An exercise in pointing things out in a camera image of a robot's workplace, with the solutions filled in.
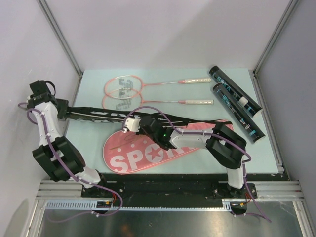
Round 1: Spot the black SPORT racket bag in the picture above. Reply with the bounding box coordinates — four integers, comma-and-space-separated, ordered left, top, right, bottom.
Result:
66, 107, 233, 129

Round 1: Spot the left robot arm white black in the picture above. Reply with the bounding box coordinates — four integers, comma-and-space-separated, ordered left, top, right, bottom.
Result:
27, 80, 109, 198

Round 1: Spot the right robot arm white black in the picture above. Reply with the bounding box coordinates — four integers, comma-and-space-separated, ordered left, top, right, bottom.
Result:
139, 116, 247, 198

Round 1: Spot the red lower badminton racket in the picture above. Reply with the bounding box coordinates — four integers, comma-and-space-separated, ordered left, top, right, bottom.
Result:
102, 95, 214, 111

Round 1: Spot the red white badminton racket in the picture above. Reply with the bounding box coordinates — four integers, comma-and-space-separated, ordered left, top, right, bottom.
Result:
104, 75, 211, 99

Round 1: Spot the pink SPORT racket bag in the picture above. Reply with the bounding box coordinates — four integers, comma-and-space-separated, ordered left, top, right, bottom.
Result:
100, 131, 226, 175

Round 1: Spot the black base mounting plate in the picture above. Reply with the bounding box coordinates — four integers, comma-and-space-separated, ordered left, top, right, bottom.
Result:
81, 180, 257, 200

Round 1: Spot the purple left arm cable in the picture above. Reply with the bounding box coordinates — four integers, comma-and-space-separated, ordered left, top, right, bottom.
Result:
17, 102, 124, 221

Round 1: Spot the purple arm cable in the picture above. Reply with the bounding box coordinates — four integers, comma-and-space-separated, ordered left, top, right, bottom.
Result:
17, 102, 124, 221
128, 106, 272, 223

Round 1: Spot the aluminium frame rail left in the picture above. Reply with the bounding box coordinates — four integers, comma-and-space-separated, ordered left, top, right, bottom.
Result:
37, 0, 83, 79

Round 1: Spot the aluminium frame rail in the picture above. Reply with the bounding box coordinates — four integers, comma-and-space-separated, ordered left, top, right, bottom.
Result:
252, 0, 301, 76
37, 0, 83, 79

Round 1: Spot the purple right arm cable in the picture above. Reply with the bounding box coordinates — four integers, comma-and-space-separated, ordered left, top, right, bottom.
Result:
128, 106, 272, 223

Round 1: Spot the white slotted cable duct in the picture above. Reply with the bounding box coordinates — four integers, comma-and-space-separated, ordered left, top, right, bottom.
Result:
46, 199, 247, 211

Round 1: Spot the aluminium frame rail right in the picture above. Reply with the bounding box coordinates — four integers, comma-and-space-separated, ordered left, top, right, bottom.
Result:
252, 0, 301, 76

